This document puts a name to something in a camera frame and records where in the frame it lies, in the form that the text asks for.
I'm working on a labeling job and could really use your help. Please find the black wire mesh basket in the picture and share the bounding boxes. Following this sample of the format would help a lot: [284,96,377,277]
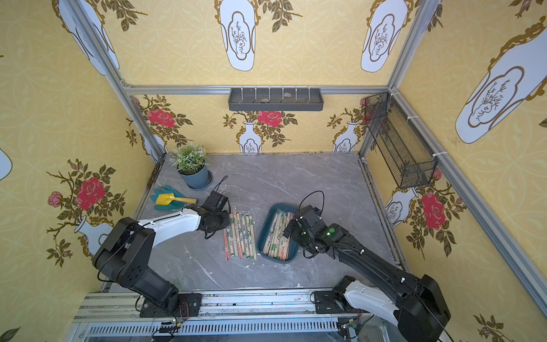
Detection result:
[363,92,437,189]

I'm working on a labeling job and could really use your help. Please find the teal plastic storage box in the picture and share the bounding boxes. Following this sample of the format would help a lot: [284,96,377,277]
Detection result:
[256,203,299,264]

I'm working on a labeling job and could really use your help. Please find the yellow hand trowel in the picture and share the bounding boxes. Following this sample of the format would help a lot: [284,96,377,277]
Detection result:
[155,193,197,206]

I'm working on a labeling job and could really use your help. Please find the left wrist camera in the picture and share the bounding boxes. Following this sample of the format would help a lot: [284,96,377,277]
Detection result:
[203,191,229,212]

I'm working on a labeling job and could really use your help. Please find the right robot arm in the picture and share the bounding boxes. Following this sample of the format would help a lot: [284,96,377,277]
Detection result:
[283,218,451,341]

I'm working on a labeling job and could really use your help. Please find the green label chopsticks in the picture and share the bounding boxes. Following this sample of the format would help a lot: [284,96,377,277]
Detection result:
[238,212,250,259]

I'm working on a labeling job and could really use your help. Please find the green tip chopsticks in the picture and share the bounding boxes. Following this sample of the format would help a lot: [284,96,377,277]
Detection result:
[248,215,257,260]

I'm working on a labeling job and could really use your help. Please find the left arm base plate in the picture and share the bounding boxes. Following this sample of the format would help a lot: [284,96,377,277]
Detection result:
[139,293,202,319]

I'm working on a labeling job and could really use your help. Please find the red striped chopsticks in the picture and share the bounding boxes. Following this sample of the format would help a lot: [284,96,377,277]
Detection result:
[223,229,231,261]

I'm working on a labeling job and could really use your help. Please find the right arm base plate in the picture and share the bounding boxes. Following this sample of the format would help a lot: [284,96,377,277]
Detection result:
[309,289,368,315]

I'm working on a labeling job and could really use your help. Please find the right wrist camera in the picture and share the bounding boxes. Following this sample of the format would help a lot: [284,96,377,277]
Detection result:
[298,205,327,232]

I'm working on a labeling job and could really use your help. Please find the green garden glove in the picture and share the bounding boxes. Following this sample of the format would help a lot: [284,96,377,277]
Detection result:
[150,184,189,212]

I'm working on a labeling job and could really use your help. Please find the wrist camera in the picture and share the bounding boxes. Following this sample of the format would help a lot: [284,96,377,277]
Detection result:
[203,191,229,212]
[298,205,327,232]

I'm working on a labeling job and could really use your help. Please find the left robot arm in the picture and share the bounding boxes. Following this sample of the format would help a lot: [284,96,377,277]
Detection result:
[92,205,229,314]

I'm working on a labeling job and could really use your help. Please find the grey wall shelf tray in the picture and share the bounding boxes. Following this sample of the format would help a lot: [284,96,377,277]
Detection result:
[228,86,325,112]

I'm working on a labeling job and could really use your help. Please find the aluminium front rail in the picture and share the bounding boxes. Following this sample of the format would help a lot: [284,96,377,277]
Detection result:
[66,288,392,341]

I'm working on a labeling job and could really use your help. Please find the potted green plant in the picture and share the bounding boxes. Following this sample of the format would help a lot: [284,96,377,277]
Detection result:
[171,143,210,190]

